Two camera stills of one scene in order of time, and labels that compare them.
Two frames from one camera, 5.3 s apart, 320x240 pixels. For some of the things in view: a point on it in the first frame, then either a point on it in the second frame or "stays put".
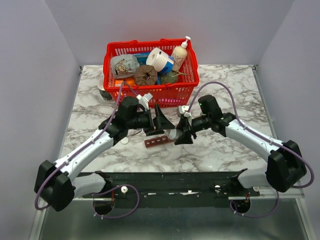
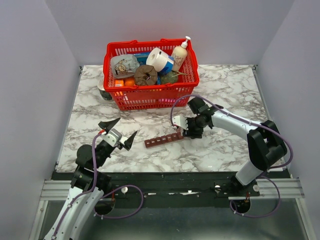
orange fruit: x=130 y=81 stays put
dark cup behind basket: x=105 y=94 stays put
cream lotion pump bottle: x=180 y=54 stays put
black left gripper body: x=147 y=121 to x=104 y=151
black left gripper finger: x=157 y=132 to x=109 y=125
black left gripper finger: x=160 y=121 to x=128 y=143
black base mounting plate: x=175 y=189 stays put
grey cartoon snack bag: x=123 y=66 stays put
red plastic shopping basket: x=177 y=94 stays put
